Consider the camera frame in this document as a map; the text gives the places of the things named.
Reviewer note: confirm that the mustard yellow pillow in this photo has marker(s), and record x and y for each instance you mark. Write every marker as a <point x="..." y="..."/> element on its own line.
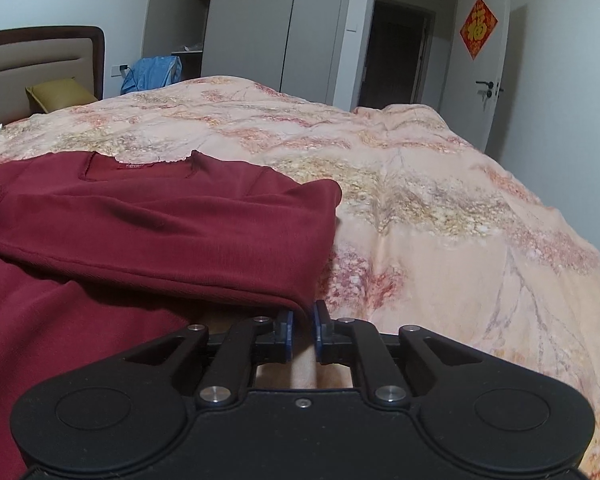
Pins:
<point x="60" y="94"/>

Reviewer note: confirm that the white wall socket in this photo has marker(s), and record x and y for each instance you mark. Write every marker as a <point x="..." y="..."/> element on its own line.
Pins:
<point x="119" y="70"/>

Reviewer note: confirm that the beige padded bed headboard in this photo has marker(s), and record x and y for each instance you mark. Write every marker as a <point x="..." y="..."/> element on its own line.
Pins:
<point x="35" y="60"/>

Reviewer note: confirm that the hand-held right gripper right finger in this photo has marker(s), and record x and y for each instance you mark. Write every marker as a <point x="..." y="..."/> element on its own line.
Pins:
<point x="319" y="332"/>

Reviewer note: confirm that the dark red knit shirt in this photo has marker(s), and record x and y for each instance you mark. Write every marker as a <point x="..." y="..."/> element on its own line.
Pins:
<point x="145" y="230"/>

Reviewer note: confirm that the white room door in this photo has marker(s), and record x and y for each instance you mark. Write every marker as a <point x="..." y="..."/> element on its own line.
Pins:
<point x="482" y="110"/>

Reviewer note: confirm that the grey wardrobe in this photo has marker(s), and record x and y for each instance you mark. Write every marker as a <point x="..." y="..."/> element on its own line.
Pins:
<point x="250" y="20"/>

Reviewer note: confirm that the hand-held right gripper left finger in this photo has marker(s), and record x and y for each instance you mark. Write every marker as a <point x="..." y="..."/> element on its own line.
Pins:
<point x="287" y="332"/>

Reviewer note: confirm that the floral peach blanket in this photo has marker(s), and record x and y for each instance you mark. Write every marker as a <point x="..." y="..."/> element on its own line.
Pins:
<point x="430" y="220"/>

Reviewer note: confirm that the blue garment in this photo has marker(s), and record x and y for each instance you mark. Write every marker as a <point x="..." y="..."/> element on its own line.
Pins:
<point x="152" y="74"/>

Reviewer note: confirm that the red diamond door decoration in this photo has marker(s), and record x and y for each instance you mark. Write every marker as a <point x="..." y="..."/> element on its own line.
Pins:
<point x="478" y="27"/>

